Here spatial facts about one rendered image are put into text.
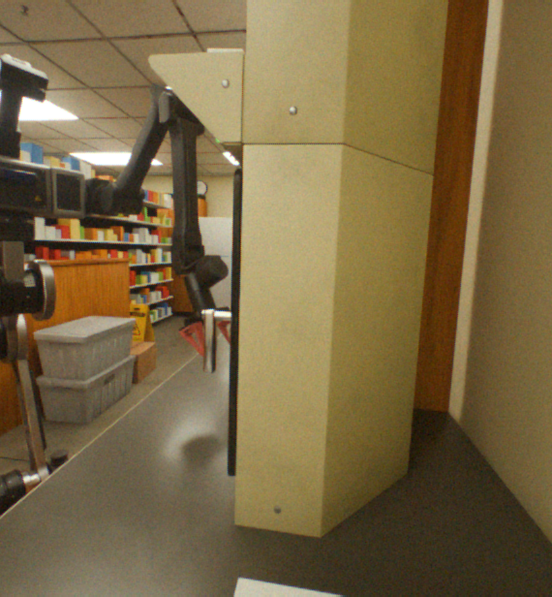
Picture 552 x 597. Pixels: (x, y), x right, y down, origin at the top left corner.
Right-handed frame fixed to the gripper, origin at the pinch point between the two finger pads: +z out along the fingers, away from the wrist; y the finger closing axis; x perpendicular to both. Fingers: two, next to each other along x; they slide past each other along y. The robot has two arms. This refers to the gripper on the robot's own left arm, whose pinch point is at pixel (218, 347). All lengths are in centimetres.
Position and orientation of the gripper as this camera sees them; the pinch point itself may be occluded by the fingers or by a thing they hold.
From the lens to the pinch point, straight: 81.0
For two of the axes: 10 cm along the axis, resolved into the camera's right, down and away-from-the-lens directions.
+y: 6.0, -0.6, 8.0
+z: 3.6, 9.1, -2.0
